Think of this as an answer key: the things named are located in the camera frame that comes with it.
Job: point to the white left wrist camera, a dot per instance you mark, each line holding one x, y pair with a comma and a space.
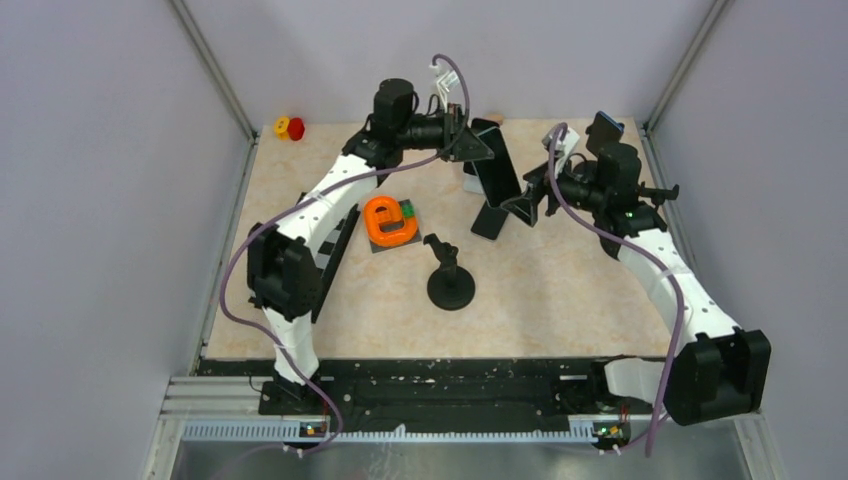
445, 80

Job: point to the silver metal phone stand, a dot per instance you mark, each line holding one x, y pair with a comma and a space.
472, 184

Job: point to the black and silver chessboard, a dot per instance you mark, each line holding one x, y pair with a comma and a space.
331, 252

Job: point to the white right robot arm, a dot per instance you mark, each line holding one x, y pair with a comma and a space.
716, 369

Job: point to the grey toy brick baseplate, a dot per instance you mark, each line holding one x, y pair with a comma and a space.
394, 244

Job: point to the purple smartphone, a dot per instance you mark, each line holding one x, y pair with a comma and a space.
482, 126

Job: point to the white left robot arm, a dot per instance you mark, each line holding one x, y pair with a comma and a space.
282, 275

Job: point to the black smartphone white edge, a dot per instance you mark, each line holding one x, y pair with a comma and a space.
489, 222

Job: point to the black clamp stand back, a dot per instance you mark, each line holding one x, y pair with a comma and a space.
603, 171

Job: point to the dark green-edged smartphone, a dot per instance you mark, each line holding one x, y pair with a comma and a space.
497, 175

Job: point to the blue smartphone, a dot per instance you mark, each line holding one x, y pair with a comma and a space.
603, 130

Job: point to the yellow toy block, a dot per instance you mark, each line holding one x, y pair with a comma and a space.
281, 128

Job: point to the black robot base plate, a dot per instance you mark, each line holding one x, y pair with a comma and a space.
441, 396

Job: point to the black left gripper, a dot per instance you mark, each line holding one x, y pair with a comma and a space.
469, 147

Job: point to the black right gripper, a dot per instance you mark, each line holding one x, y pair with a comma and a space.
525, 206

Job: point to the black clamp stand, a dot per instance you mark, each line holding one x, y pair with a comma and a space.
603, 171
641, 213
449, 287

